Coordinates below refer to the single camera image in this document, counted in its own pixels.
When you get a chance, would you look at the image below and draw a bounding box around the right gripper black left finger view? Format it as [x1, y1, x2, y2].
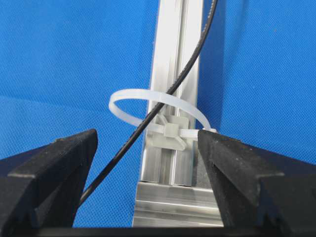
[0, 129, 98, 230]

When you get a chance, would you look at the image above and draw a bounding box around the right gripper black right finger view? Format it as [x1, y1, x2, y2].
[198, 130, 316, 229]

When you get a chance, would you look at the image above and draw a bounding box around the aluminium extrusion frame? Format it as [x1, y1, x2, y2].
[132, 0, 223, 227]

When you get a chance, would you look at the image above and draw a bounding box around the black USB cable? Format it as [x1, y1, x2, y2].
[78, 0, 219, 208]

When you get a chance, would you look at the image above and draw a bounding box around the white zip tie loop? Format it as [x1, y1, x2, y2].
[109, 89, 217, 151]

